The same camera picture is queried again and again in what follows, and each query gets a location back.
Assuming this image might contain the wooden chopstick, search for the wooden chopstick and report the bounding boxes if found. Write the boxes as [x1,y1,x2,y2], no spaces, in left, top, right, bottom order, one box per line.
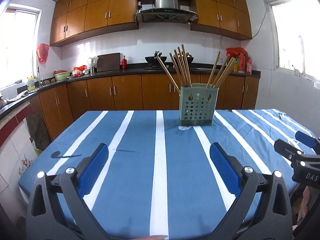
[206,50,221,88]
[169,53,185,87]
[216,57,237,88]
[177,47,189,87]
[174,49,187,87]
[214,56,235,88]
[181,44,191,87]
[213,55,229,88]
[156,54,181,95]

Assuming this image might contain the brown lower kitchen cabinets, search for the brown lower kitchen cabinets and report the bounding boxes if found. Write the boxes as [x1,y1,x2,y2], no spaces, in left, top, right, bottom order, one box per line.
[29,74,260,140]

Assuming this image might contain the brown kitchen cabinets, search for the brown kitchen cabinets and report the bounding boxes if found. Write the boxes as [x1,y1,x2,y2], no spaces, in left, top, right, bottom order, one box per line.
[29,74,260,140]
[50,0,252,47]

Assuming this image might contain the brown upper kitchen cabinets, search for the brown upper kitchen cabinets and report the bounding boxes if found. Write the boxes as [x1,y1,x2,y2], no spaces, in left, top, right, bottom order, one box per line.
[50,0,252,47]

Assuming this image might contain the person's right hand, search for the person's right hand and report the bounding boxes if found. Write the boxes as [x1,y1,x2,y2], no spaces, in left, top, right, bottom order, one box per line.
[297,186,311,221]

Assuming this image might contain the red bag and bottles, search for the red bag and bottles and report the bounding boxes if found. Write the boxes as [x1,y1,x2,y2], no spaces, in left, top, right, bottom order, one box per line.
[226,47,252,75]

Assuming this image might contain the green perforated utensil holder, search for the green perforated utensil holder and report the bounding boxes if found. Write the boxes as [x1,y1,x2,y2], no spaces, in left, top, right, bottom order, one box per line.
[179,83,219,126]

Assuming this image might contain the blue white striped tablecloth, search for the blue white striped tablecloth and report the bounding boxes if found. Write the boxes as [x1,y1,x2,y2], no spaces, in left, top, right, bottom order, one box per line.
[18,109,312,239]

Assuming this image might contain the window right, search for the window right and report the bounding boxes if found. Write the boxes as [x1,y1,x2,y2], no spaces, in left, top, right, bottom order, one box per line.
[266,0,319,81]

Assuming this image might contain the window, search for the window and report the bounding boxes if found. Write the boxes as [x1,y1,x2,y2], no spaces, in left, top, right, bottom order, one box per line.
[266,0,319,81]
[1,3,41,89]

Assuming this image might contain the yellow detergent bottle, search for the yellow detergent bottle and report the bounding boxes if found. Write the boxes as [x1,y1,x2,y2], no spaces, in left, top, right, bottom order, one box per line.
[27,75,36,91]

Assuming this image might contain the green basin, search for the green basin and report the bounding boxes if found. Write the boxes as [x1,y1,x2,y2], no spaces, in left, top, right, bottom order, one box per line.
[54,70,71,81]

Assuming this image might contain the wok with lid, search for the wok with lid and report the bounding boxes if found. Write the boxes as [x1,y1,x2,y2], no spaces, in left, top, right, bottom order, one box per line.
[182,53,194,64]

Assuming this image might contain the red plastic bag on counter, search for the red plastic bag on counter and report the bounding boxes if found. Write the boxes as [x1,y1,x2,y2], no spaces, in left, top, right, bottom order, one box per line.
[72,65,90,77]

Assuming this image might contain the black countertop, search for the black countertop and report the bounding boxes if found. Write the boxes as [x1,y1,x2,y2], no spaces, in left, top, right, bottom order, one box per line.
[1,63,261,120]

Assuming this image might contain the dark cutting board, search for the dark cutting board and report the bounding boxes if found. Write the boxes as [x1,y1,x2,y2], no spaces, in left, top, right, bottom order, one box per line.
[97,53,120,72]

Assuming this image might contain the red bottle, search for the red bottle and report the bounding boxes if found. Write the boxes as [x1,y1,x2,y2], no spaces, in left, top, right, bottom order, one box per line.
[121,55,127,69]

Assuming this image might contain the gas stove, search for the gas stove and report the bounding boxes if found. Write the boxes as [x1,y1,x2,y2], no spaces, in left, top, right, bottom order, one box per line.
[144,65,197,71]

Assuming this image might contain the steel range hood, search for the steel range hood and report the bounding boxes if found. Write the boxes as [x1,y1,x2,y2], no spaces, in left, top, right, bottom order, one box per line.
[136,0,197,24]

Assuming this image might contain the window left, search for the window left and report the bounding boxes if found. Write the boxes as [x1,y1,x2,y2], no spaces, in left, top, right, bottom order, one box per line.
[1,3,41,89]

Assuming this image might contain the red bag hanging on wall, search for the red bag hanging on wall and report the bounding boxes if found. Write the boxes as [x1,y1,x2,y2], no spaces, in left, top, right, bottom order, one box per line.
[36,43,50,64]

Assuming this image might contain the black wok with handle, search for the black wok with handle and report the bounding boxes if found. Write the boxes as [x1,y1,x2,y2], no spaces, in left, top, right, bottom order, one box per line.
[145,51,167,69]

